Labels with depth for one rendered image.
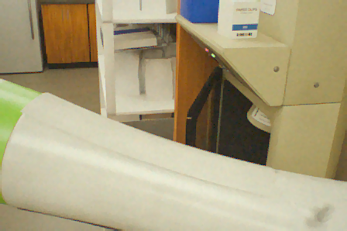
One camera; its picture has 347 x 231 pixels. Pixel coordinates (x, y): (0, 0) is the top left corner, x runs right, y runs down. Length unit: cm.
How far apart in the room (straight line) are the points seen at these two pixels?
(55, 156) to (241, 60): 35
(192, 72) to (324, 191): 68
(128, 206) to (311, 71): 42
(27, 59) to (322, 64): 518
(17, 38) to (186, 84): 473
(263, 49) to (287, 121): 14
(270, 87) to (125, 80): 147
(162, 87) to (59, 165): 165
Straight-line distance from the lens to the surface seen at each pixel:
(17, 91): 38
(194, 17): 77
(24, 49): 562
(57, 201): 34
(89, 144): 33
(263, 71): 61
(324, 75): 67
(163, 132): 159
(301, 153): 72
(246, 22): 65
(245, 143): 101
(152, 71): 193
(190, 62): 97
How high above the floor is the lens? 164
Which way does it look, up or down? 23 degrees down
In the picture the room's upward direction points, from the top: 1 degrees clockwise
